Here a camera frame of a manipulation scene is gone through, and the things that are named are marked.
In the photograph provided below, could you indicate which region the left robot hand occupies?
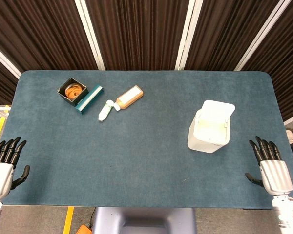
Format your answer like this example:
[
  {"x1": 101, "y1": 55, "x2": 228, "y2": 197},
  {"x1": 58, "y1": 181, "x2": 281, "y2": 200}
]
[{"x1": 0, "y1": 136, "x2": 30, "y2": 200}]

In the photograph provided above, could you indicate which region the orange bottle with white label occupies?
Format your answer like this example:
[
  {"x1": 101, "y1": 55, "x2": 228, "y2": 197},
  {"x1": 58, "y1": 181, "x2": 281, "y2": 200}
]
[{"x1": 113, "y1": 85, "x2": 144, "y2": 112}]

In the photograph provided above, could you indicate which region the white and green tube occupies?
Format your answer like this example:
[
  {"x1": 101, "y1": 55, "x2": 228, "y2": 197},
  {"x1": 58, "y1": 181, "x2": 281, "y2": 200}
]
[{"x1": 98, "y1": 99, "x2": 115, "y2": 122}]

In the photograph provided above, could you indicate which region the orange device on floor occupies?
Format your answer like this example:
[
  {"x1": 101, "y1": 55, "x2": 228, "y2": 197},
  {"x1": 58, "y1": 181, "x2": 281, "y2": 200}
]
[{"x1": 75, "y1": 224, "x2": 93, "y2": 234}]

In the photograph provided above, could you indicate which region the black box with round tin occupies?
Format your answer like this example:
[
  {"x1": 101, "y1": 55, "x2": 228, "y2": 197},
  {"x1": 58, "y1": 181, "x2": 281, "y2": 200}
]
[{"x1": 57, "y1": 77, "x2": 89, "y2": 107}]

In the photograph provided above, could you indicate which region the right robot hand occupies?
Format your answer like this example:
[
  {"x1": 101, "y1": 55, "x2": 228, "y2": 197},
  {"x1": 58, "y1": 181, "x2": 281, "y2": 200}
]
[{"x1": 245, "y1": 136, "x2": 293, "y2": 196}]

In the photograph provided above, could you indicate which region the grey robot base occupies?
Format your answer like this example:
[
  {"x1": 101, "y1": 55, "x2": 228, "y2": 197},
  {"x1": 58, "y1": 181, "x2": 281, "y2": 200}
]
[{"x1": 91, "y1": 207, "x2": 197, "y2": 234}]

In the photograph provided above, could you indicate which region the blue table mat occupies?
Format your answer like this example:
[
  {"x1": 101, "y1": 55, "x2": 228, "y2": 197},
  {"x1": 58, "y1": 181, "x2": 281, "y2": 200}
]
[{"x1": 1, "y1": 70, "x2": 293, "y2": 210}]

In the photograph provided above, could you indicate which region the teal box lid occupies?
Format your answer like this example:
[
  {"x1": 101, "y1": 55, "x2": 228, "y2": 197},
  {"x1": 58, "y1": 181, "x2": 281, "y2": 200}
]
[{"x1": 76, "y1": 84, "x2": 104, "y2": 115}]

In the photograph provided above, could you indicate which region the white lidded bin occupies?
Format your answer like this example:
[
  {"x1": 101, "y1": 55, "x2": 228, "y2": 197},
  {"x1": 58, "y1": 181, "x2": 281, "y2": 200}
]
[{"x1": 187, "y1": 99, "x2": 236, "y2": 154}]

